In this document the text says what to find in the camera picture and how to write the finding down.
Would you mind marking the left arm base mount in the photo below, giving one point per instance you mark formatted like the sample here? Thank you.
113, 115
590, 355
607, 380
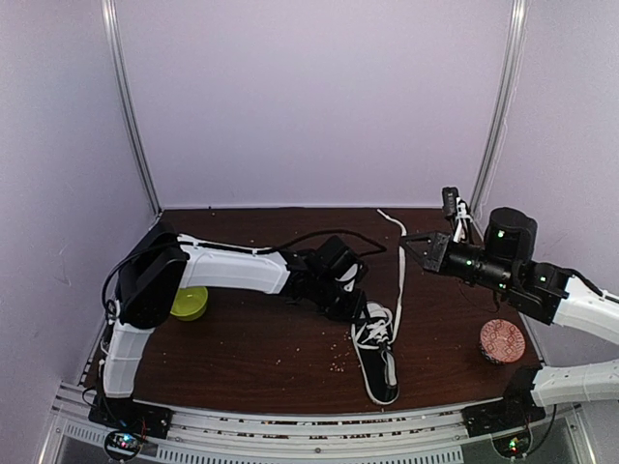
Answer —
127, 415

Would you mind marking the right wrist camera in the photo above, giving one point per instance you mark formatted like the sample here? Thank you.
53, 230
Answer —
457, 213

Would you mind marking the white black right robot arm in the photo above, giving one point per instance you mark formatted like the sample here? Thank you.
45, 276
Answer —
550, 294

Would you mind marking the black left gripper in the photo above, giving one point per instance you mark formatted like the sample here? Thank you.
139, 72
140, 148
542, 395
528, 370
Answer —
353, 309

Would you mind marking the black white canvas sneaker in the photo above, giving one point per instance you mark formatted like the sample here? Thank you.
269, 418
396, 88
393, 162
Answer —
373, 337

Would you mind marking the red patterned bowl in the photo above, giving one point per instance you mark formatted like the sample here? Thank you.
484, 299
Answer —
501, 342

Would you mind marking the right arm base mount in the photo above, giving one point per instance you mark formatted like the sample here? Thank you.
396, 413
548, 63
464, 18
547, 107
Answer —
515, 408

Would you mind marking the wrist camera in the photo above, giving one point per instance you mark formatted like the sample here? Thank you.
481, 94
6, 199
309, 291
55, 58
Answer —
457, 213
351, 277

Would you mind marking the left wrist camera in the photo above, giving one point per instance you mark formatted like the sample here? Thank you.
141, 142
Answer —
351, 277

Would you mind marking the aluminium frame post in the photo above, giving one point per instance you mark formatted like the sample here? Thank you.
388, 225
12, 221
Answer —
505, 94
113, 35

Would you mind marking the lime green bowl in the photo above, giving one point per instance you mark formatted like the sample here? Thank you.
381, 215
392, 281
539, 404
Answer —
190, 303

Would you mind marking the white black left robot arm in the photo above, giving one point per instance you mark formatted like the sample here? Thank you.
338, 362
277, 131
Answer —
150, 277

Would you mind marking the right aluminium frame post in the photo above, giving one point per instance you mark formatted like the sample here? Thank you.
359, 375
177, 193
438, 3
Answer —
505, 94

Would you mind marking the front aluminium rail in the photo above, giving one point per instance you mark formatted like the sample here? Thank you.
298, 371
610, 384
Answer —
429, 435

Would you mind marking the left aluminium frame post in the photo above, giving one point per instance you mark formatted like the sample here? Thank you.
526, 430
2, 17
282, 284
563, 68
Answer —
113, 35

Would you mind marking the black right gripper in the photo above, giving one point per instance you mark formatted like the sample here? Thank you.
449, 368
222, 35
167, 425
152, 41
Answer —
436, 250

